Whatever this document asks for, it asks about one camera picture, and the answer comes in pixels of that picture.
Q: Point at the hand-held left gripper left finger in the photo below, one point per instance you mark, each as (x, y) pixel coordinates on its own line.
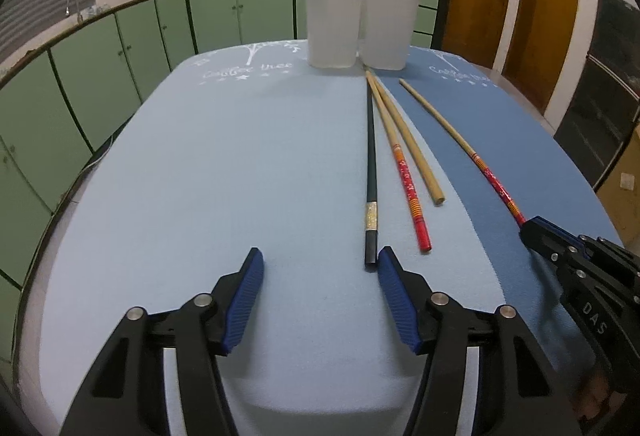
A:
(245, 296)

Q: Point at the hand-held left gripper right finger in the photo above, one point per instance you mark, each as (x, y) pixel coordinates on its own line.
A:
(397, 296)

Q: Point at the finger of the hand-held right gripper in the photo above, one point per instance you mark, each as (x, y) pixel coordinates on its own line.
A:
(560, 236)
(545, 248)

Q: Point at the black chopstick gold band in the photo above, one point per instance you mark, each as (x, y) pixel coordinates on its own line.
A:
(370, 166)

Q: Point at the plain bamboo chopstick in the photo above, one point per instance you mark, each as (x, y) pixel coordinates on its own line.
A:
(413, 151)

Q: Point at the white two-compartment utensil holder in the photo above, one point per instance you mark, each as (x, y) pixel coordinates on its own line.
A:
(332, 21)

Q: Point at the person's right hand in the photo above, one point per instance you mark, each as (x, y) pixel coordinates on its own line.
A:
(595, 388)

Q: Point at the dark blue table mat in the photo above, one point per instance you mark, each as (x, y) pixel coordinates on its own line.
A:
(500, 116)

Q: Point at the light blue table mat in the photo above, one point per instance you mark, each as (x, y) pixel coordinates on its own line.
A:
(225, 156)

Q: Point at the black glass-front cabinet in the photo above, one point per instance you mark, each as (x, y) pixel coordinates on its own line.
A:
(600, 91)

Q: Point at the wooden door in recess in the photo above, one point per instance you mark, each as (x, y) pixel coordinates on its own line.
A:
(545, 16)

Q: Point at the bottles beside sink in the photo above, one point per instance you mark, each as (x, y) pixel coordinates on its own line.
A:
(94, 9)

